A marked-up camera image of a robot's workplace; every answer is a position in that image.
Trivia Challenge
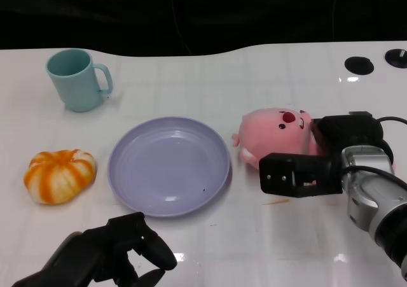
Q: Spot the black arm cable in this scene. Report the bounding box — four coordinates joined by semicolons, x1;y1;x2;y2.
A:
375;116;407;125
345;165;407;189

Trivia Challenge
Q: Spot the lavender plastic plate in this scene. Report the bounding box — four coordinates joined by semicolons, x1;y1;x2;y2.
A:
107;116;231;218

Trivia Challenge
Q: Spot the black round table grommet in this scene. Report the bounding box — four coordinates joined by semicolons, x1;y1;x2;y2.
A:
384;48;407;67
344;56;375;75

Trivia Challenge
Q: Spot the thin dark hanging cable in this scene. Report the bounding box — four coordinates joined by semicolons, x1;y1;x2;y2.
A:
330;0;338;43
170;0;191;55

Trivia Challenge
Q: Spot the orange white pumpkin toy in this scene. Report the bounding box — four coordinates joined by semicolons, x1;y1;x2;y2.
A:
23;149;97;205

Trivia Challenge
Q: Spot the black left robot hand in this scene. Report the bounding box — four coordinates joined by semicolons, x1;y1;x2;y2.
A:
11;212;178;287

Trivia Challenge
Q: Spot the teal plastic mug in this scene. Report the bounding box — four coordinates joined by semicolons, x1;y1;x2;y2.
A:
46;48;114;113

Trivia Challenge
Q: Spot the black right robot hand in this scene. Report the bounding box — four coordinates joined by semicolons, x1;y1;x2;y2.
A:
259;111;396;199

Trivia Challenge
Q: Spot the pink plush beaver doll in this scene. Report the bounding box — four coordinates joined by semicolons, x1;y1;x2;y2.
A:
231;108;322;171

